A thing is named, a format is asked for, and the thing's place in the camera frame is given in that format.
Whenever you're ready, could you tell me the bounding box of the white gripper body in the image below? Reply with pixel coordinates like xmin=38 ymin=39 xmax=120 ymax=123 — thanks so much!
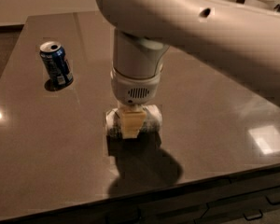
xmin=110 ymin=68 xmax=161 ymax=105

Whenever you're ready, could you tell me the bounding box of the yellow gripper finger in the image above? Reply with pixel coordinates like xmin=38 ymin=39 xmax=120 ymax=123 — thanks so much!
xmin=119 ymin=105 xmax=147 ymax=139

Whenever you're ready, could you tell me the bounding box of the white 7up can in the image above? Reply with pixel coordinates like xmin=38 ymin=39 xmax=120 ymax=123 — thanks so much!
xmin=105 ymin=105 xmax=162 ymax=139

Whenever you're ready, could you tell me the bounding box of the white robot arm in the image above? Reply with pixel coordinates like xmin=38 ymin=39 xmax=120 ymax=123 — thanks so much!
xmin=96 ymin=0 xmax=280 ymax=109

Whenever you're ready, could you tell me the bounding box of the blue soda can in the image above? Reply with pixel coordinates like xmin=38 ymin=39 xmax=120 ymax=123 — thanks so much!
xmin=39 ymin=41 xmax=74 ymax=88

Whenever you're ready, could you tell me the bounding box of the dark drawer handle lower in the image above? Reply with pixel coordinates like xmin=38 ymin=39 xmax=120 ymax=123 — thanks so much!
xmin=243 ymin=210 xmax=263 ymax=221

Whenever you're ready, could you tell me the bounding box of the dark drawer handle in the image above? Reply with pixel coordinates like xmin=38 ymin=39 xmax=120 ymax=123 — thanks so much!
xmin=266 ymin=192 xmax=280 ymax=205
xmin=243 ymin=210 xmax=263 ymax=221

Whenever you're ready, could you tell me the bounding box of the dark drawer handle right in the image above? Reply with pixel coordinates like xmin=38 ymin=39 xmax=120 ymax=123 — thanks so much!
xmin=266 ymin=192 xmax=280 ymax=205

